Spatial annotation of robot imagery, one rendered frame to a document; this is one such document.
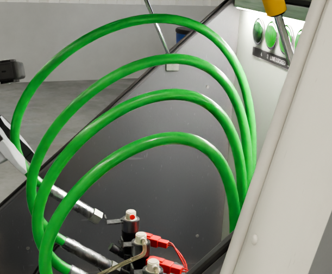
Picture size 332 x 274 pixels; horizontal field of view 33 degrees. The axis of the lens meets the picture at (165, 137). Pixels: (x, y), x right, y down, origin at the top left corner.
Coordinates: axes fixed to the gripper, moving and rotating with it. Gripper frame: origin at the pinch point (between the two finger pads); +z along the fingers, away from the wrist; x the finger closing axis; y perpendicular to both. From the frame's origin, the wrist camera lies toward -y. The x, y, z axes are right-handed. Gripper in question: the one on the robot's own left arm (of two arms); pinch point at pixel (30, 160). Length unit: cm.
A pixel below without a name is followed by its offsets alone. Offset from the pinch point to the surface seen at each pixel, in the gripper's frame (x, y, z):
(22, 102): 1.9, -5.2, -6.8
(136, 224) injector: -5.2, -4.4, 18.3
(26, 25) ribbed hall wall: -634, 32, -159
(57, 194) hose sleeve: -2.0, 0.8, 6.4
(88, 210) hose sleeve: -3.8, -0.7, 11.5
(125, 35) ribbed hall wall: -685, -57, -74
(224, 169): 20.0, -20.1, 16.1
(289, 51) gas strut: 29.6, -31.8, 9.8
